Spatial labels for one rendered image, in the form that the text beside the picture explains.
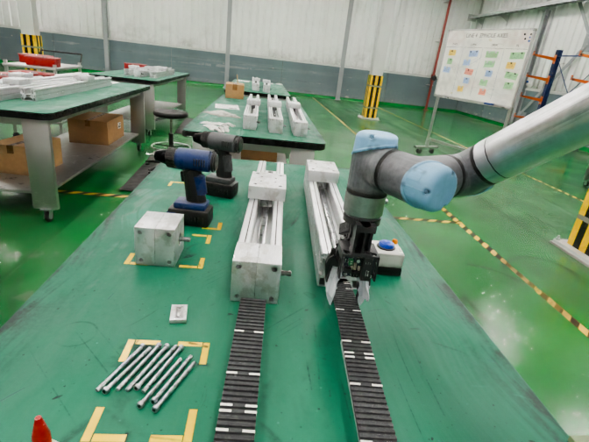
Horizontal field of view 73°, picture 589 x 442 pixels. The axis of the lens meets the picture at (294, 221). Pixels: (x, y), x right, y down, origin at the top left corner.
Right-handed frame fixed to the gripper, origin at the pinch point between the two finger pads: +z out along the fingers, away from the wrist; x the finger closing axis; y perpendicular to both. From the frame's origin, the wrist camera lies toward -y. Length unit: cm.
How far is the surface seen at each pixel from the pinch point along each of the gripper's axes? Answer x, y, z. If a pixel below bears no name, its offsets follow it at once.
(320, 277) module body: -4.5, -8.1, 0.1
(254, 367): -17.4, 23.3, -0.8
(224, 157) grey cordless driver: -35, -64, -12
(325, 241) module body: -3.5, -14.6, -6.1
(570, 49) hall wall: 697, -1019, -143
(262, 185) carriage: -20.5, -41.4, -10.1
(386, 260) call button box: 12.7, -16.1, -1.7
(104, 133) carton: -195, -345, 46
